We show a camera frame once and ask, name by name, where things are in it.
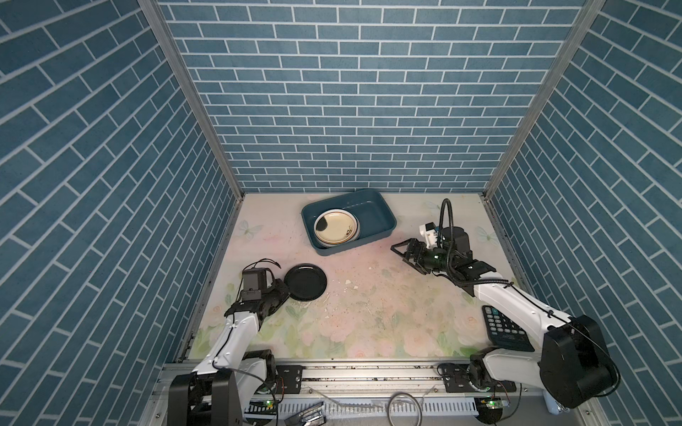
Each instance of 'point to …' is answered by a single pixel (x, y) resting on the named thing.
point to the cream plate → (335, 226)
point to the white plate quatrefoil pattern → (349, 241)
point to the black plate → (305, 281)
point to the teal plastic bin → (372, 207)
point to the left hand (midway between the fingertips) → (290, 286)
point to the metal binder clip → (310, 416)
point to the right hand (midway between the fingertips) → (395, 250)
